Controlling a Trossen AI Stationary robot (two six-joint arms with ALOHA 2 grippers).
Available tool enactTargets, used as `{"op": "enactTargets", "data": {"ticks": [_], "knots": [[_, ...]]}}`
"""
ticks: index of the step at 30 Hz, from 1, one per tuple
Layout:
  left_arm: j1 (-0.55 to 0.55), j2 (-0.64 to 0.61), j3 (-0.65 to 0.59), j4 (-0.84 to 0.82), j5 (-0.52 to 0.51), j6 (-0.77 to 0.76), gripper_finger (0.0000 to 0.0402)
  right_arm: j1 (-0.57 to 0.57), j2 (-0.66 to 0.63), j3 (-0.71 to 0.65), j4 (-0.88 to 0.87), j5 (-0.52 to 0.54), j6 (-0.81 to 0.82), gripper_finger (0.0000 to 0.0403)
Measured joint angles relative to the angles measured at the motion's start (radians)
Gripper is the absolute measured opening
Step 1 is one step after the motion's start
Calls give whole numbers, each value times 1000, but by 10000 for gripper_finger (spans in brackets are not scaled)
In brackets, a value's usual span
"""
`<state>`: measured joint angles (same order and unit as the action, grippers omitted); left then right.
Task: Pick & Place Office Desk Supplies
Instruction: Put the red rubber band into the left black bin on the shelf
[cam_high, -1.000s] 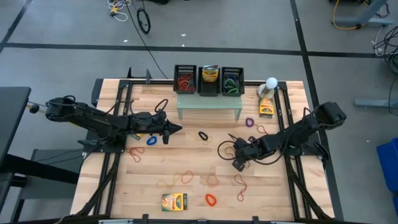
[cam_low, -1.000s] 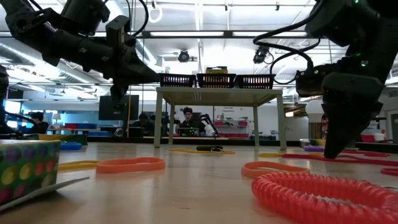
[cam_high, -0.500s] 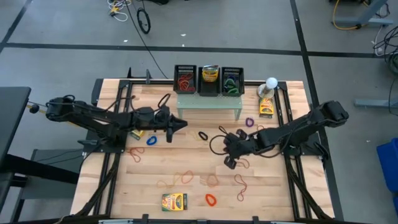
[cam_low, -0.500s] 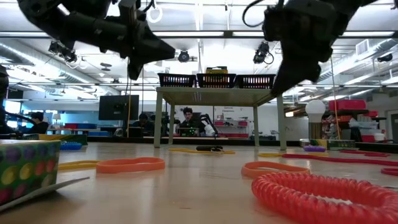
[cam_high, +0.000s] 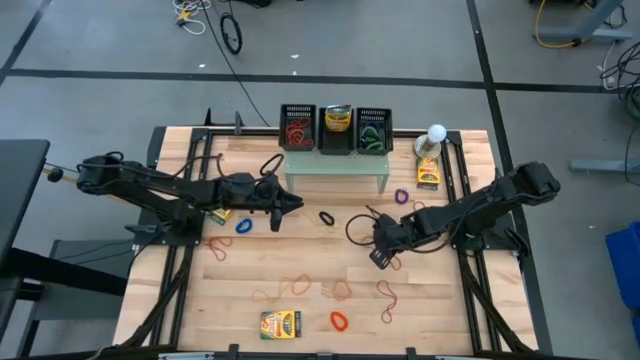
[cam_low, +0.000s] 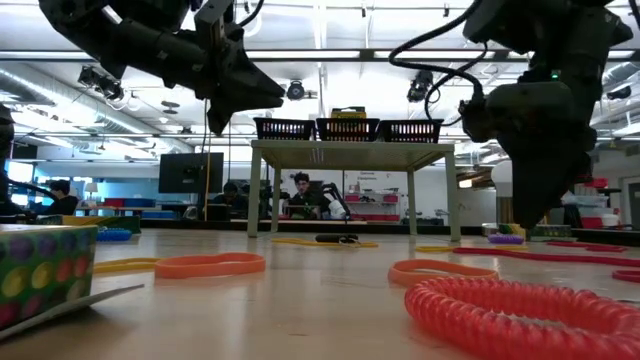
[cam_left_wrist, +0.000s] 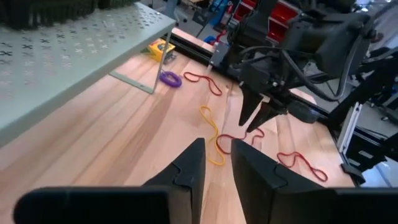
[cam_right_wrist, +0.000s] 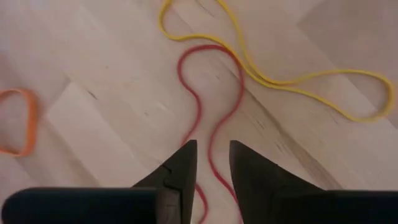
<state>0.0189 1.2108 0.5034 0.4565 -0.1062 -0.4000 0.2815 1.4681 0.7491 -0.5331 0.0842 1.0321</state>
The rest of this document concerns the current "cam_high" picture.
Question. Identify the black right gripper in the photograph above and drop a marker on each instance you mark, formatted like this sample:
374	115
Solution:
392	234

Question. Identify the yellow green crayon box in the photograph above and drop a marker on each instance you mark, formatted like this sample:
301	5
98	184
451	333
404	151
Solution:
338	122
429	175
220	217
280	325

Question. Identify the grey floor bar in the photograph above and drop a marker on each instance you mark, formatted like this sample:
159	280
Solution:
600	166

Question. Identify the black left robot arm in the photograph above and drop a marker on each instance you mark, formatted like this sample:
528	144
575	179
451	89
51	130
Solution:
150	182

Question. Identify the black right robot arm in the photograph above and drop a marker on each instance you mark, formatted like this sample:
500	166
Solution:
475	210

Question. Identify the long red rubber band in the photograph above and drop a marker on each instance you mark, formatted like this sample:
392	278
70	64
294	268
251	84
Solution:
398	264

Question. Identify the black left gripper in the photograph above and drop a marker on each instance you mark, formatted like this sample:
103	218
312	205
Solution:
265	199

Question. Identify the white bulb table lamp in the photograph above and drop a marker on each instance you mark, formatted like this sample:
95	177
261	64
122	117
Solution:
437	132

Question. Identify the blue plastic bin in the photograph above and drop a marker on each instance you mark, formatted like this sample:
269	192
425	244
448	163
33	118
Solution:
627	265

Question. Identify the grey desk leg base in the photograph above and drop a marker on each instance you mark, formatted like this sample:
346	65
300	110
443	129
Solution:
585	35

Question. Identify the dark desk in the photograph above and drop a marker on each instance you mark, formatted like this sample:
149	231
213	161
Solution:
20	190

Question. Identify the black slotted plastic basket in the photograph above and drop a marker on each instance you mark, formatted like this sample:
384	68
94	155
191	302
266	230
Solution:
374	114
298	111
336	145

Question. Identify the yellow rubber band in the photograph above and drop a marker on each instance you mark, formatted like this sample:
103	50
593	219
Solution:
265	299
312	220

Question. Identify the green perforated metal shelf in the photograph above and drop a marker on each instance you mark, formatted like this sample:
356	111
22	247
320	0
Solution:
335	164

